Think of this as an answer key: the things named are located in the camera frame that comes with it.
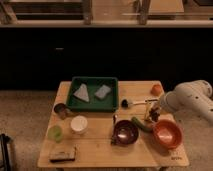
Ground dark grape bunch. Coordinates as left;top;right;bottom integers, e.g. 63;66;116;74
150;112;160;122

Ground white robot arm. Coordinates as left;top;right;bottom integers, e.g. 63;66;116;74
154;80;213;124

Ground red bowl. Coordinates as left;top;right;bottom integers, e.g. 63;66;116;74
153;119;182;149

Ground dark purple bowl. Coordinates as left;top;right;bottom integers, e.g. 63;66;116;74
115;120;139;145

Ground yellow tongs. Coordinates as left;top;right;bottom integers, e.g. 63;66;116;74
144;99;158;121

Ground green cucumber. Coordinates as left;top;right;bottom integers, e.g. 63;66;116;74
131;117;152;133

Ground orange fruit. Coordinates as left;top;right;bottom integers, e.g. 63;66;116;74
150;84;163;96

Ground dark spoon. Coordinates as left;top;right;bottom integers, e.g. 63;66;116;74
111;114;117;145

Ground grey rectangular sponge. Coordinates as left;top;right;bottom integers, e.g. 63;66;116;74
95;85;111;100

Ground green plastic tray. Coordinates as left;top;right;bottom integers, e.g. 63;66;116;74
66;76;119;112

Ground grey triangular sponge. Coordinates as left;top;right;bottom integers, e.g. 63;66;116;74
74;84;89;102

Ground white round container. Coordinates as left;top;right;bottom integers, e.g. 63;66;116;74
70;115;88;134

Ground dark metal cup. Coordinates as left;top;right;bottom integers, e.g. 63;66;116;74
54;103;69;120

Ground green plastic cup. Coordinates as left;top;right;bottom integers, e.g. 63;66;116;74
47;125;62;143

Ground black chair frame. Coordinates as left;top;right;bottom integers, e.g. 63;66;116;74
0;134;11;171

